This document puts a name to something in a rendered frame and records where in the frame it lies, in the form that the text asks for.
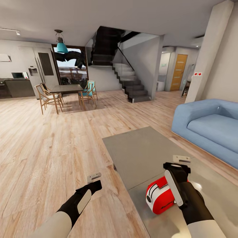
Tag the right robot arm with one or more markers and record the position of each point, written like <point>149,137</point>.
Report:
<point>198,218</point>

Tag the fixed window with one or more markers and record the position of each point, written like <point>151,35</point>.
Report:
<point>72,66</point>

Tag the radio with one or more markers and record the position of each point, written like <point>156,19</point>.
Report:
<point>159,196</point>

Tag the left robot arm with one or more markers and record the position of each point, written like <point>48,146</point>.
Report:
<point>62,222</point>

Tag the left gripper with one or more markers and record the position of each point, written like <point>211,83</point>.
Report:
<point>96,185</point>

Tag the standing mirror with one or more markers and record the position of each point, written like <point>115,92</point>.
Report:
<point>187,80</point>

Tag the microwave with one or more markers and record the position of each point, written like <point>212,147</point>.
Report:
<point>20,75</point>

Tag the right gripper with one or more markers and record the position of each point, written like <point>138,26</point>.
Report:
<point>185,167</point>

